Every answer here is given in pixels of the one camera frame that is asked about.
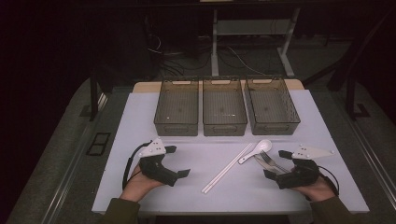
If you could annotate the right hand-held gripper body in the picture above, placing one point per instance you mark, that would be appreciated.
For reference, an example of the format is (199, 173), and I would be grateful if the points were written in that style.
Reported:
(299, 174)

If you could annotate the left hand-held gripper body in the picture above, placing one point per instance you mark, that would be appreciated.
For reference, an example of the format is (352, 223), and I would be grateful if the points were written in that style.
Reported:
(157, 171)

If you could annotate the dark metal fork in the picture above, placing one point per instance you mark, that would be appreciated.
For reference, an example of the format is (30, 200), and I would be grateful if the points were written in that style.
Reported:
(264, 164)

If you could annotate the white ceramic spoon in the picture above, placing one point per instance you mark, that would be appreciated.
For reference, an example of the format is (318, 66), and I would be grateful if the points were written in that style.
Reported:
(261, 146)

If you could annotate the grey translucent plastic basket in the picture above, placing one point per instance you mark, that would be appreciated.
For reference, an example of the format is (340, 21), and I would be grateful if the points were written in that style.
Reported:
(224, 107)
(177, 107)
(271, 105)

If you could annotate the person's left hand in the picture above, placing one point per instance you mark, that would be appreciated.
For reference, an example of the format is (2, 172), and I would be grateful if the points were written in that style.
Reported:
(138, 183)

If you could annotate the person's right hand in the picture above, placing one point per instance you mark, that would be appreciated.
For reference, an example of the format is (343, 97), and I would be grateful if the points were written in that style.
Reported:
(317, 188)

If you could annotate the wooden table board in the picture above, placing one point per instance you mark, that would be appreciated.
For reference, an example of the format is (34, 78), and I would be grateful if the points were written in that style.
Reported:
(146, 87)

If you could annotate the black metal stand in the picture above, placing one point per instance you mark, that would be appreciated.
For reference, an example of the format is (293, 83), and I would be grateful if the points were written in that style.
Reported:
(351, 96)

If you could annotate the white metal desk frame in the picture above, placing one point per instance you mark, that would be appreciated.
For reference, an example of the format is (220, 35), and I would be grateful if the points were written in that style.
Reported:
(214, 46)

